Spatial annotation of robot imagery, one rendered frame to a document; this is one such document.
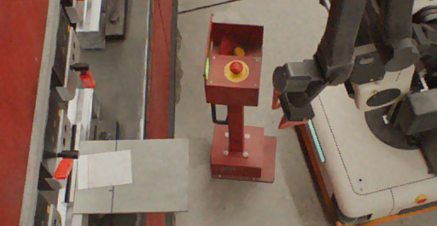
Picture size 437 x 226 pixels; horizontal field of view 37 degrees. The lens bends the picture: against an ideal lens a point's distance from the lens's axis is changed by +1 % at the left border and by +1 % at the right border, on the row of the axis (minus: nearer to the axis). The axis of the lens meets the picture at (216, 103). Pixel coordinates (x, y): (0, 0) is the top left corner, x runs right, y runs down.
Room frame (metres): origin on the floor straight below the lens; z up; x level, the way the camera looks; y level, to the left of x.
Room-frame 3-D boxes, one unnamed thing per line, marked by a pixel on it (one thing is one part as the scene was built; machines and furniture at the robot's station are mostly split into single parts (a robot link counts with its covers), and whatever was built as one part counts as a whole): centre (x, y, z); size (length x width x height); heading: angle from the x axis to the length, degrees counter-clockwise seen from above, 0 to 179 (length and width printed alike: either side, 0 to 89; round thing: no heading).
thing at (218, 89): (0.98, -0.07, 0.75); 0.20 x 0.16 x 0.18; 170
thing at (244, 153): (0.98, -0.07, 0.13); 0.10 x 0.10 x 0.01; 80
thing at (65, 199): (0.60, 0.36, 0.98); 0.20 x 0.03 x 0.03; 176
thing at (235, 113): (0.98, -0.07, 0.39); 0.05 x 0.05 x 0.54; 80
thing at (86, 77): (0.71, 0.28, 1.20); 0.04 x 0.02 x 0.10; 86
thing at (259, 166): (0.97, -0.09, 0.06); 0.25 x 0.20 x 0.12; 80
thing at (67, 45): (0.74, 0.34, 1.26); 0.15 x 0.09 x 0.17; 176
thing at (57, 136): (0.54, 0.36, 1.26); 0.15 x 0.09 x 0.17; 176
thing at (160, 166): (0.55, 0.21, 1.00); 0.26 x 0.18 x 0.01; 86
